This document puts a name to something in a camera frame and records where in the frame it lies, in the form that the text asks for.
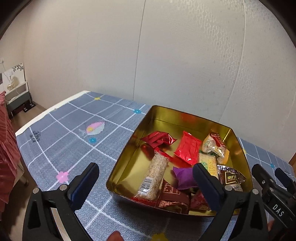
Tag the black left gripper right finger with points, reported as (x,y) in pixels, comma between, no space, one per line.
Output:
(251,223)

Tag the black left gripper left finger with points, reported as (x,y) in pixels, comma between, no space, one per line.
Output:
(50,215)

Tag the green yellow cracker packet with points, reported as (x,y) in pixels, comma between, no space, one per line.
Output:
(210,164)

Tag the purple snack packet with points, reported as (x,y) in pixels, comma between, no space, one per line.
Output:
(185,178)

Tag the orange clear peanut packet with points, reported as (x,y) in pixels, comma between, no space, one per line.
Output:
(221,153)

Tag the small red candy wrapper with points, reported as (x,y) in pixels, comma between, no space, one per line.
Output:
(217,139)

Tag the shiny red foil packet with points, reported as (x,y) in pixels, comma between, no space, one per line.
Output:
(158,138)

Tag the person's right hand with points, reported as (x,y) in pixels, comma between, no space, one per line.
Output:
(274,230)

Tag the person's left hand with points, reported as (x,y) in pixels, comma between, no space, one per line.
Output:
(115,236)

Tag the brown sesame cake packet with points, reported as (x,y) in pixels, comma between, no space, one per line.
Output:
(230,176)

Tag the wooden door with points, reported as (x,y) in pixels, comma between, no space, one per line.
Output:
(292,163)

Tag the red striped fabric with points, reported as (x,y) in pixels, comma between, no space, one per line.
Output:
(9,154)

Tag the dark red printed snack packet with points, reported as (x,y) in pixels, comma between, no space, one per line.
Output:
(173,200)

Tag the blue grid patterned tablecloth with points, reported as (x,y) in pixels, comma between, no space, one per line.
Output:
(94,128)

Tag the sesame bar clear red packet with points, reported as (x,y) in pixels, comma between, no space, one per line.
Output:
(149,187)

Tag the gold metal tin box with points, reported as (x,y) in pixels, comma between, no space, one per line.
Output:
(129,171)

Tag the white bedside cabinet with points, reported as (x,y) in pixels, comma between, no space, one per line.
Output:
(17,94)

